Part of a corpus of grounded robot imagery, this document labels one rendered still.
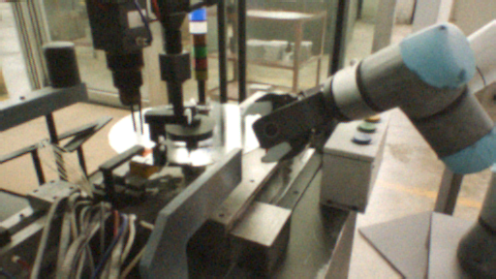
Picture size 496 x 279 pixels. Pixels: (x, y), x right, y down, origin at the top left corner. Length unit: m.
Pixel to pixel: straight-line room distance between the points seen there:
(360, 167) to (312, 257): 0.22
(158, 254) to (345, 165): 0.51
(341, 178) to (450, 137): 0.41
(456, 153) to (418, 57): 0.14
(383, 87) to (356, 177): 0.42
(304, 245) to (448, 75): 0.48
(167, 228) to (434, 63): 0.35
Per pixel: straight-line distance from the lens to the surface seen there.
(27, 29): 1.81
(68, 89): 0.84
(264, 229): 0.73
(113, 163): 0.65
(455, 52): 0.47
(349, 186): 0.90
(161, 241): 0.48
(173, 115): 0.72
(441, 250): 0.89
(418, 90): 0.48
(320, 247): 0.82
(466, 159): 0.54
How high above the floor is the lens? 1.28
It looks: 25 degrees down
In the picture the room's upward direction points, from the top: straight up
